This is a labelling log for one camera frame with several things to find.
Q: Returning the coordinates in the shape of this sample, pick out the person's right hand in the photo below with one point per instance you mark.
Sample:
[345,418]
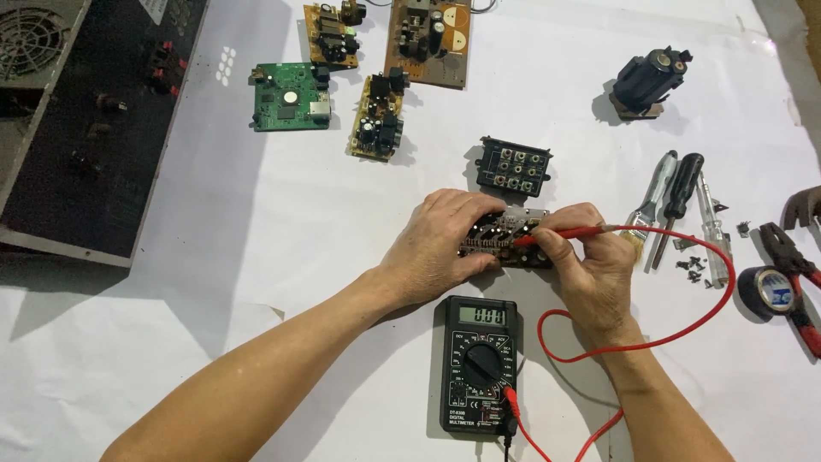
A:
[596,276]

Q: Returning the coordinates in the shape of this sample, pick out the person's left hand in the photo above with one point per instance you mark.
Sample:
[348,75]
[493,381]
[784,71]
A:
[423,250]

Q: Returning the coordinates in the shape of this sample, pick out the red multimeter probe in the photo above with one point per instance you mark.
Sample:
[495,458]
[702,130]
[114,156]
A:
[564,233]

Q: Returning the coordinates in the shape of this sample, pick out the brown circuit board black jacks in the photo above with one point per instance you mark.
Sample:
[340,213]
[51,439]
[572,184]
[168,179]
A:
[500,234]

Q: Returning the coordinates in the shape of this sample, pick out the heap of small screws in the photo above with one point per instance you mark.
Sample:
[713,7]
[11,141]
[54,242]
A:
[693,269]

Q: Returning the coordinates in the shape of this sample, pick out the black jack connector panel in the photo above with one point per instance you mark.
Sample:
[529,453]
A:
[513,167]

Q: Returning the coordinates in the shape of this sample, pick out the clear tester screwdriver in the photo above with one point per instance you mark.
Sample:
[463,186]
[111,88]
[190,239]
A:
[712,224]

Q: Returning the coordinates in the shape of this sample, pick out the black digital multimeter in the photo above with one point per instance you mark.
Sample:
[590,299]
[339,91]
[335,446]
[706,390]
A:
[478,366]

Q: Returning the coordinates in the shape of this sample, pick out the long yellow circuit board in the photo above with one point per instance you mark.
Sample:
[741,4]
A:
[378,122]

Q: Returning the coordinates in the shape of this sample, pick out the small metal clip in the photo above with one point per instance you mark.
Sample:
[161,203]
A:
[719,206]

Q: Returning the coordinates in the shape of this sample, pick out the small dark metal part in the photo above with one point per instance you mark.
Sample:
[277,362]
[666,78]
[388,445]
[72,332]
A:
[744,228]

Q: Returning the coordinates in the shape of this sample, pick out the white table sheet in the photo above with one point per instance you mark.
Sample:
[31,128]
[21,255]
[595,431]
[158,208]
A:
[269,224]

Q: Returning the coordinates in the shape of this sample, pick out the black electrical tape roll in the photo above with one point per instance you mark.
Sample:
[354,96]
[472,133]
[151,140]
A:
[766,292]

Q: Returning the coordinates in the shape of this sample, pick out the black transformer on brown base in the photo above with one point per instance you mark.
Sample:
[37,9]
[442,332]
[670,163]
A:
[648,80]

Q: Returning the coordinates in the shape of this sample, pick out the green circuit board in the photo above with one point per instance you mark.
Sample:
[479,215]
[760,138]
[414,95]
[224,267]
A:
[288,96]

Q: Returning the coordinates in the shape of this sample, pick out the large brown circuit board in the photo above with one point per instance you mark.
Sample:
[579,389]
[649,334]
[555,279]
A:
[426,45]

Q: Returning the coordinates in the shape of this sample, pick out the brown hammer head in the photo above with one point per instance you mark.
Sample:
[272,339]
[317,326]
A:
[802,205]

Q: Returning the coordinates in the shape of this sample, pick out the small yellow circuit board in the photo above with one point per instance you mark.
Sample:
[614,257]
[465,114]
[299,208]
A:
[330,35]

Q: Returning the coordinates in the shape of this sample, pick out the small black socket component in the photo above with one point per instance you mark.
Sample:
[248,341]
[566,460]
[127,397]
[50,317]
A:
[353,11]

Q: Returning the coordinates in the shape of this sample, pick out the grey amplifier chassis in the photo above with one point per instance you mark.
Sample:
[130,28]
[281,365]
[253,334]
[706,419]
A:
[90,128]

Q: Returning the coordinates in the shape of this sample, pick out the small metal bracket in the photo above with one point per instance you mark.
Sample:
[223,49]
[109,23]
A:
[684,242]

